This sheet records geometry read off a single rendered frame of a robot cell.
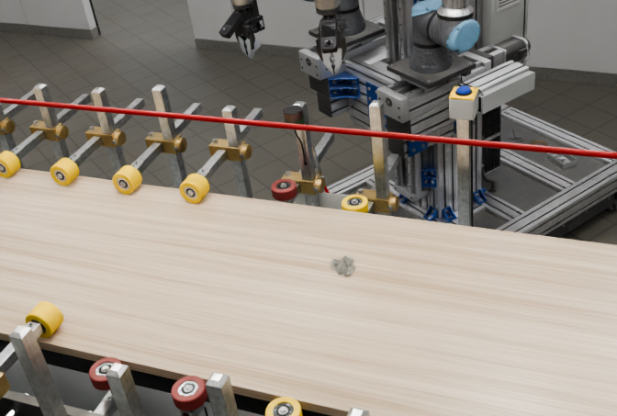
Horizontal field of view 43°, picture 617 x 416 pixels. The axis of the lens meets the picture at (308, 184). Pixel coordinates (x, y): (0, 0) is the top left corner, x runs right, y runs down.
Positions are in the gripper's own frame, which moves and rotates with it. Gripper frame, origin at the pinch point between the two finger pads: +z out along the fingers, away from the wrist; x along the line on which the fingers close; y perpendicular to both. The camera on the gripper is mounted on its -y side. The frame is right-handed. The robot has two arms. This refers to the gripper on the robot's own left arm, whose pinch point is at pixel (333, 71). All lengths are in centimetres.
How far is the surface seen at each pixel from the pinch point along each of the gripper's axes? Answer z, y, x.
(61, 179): 30, -8, 94
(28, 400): 37, -96, 72
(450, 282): 31, -62, -31
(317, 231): 31, -39, 5
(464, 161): 21.3, -20.8, -37.6
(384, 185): 33.5, -14.2, -13.5
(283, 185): 31.1, -15.4, 18.0
